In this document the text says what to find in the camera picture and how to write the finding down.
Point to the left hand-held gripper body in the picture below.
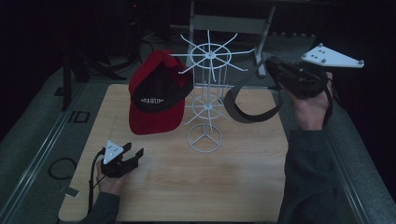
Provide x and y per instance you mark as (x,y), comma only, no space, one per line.
(118,166)

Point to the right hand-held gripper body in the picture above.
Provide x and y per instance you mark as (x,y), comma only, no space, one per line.
(306,77)

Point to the red baseball cap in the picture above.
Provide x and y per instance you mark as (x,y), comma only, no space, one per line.
(155,119)

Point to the gray sun visor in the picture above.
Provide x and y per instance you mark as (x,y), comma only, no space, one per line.
(236,110)

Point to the person's left hand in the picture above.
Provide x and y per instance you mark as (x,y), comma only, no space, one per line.
(110,185)

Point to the person's right hand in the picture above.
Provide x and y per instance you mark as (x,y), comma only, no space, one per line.
(311,110)

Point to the gray tape piece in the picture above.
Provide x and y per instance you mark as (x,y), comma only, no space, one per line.
(69,191)

